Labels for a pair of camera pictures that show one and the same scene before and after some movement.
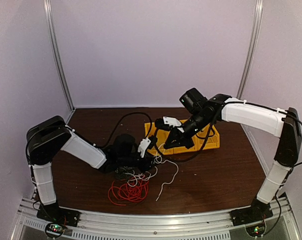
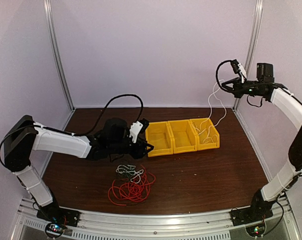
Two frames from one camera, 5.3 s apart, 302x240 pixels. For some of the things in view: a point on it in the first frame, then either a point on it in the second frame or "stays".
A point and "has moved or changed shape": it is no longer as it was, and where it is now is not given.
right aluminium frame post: x=255 y=37 stays
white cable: x=145 y=175 has moved or changed shape
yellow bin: x=157 y=138 stays
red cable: x=132 y=189 stays
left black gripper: x=145 y=166 → x=138 y=152
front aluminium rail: x=282 y=224 stays
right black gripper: x=181 y=140 → x=237 y=89
